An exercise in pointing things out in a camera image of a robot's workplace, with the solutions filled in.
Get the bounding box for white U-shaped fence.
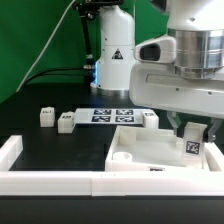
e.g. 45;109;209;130
0;135;224;196

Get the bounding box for white cable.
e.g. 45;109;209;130
15;0;78;93

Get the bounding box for white sheet with tags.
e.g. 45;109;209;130
75;108;154;124

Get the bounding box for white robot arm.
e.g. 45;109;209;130
93;0;224;141

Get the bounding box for black cable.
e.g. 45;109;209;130
23;67;92;87

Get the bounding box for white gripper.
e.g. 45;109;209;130
129;63;224;143

